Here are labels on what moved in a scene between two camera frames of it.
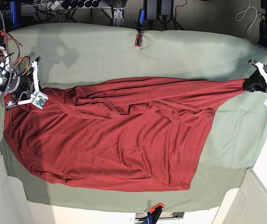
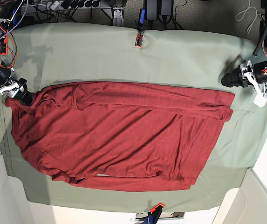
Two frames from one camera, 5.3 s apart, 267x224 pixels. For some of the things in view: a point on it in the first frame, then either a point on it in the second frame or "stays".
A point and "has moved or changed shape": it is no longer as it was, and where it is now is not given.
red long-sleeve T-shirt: [137, 134] has moved or changed shape
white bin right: [252, 203] stays
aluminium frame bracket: [116, 13] stays
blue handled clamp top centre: [139, 37] stays
